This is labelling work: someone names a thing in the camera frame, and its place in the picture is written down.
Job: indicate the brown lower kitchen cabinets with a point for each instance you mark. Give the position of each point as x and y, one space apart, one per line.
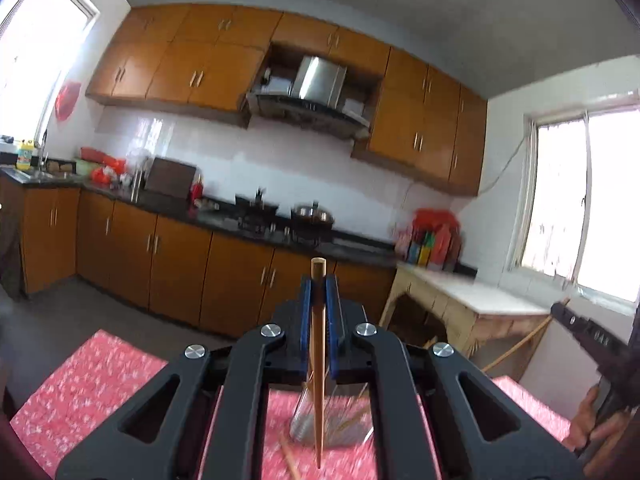
175 260

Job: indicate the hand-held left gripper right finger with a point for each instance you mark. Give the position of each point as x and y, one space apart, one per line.
332 330

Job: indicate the black kitchen countertop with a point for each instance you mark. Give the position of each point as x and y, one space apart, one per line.
350 247

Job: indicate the metal faucet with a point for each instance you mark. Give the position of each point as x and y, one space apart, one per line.
43 152

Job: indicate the green basin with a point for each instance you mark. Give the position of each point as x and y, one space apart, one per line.
84 166

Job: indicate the steel range hood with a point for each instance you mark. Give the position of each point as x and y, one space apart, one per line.
315 90

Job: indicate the black wok with lid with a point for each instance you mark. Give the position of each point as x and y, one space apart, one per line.
257 217
312 217

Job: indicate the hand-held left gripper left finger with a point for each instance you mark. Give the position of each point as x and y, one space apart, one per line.
306 330

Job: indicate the brown kitchen cabinets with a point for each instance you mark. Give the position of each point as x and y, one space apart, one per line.
200 75
175 260

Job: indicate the window above sink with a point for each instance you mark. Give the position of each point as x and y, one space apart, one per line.
35 60

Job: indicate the cream wooden side table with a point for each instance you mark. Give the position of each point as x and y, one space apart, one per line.
475 300

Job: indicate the person's right hand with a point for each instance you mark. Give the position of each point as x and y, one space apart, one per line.
585 425

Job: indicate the small red bottle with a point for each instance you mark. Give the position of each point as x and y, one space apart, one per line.
196 194

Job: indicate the clear glass cup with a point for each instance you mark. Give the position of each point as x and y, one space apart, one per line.
350 437

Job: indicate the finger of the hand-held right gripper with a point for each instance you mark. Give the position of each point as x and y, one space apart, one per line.
570 320

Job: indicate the yellow bottle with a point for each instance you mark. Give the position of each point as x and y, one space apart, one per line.
26 156

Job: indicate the red plastic bags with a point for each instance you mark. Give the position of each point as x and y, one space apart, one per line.
105 170

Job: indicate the window beside side table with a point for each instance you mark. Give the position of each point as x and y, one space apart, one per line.
560 195

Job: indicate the hanging red plastic bag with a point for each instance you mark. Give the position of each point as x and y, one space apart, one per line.
67 100

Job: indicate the dark brown cutting board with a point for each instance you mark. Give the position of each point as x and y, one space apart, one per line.
170 177

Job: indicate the brown upper kitchen cabinets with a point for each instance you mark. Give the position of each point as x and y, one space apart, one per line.
200 75

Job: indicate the row of colourful bottles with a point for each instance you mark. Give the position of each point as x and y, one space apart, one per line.
422 250

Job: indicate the pink floral tablecloth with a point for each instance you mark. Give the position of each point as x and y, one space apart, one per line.
100 385

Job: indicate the large red plastic bag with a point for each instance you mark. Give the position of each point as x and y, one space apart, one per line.
440 230

